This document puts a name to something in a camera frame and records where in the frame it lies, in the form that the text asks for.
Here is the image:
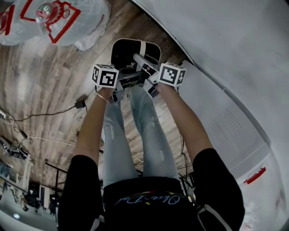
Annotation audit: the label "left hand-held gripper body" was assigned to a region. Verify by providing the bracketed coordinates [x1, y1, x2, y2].
[92, 64, 125, 105]

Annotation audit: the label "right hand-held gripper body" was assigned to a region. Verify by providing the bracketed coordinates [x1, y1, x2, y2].
[144, 63, 187, 99]

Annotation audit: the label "black bin with light rim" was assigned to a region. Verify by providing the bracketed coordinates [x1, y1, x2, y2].
[110, 38, 162, 76]

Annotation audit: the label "person's right forearm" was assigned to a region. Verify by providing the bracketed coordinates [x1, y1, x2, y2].
[155, 82, 214, 163]

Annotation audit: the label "person's left forearm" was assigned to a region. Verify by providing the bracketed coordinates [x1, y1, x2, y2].
[73, 87, 113, 167]

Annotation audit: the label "black power adapter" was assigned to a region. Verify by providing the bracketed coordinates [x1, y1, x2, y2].
[74, 100, 88, 111]

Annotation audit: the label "white cabinet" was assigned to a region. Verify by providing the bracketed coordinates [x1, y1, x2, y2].
[178, 59, 271, 181]

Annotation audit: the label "light blue jeans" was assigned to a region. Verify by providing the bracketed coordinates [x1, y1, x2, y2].
[101, 83, 181, 188]

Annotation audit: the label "white plastic bags red print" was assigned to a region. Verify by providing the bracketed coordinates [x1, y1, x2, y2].
[13, 0, 112, 51]

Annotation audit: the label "person in dark shirt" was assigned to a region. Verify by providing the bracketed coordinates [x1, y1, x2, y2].
[57, 148, 246, 231]

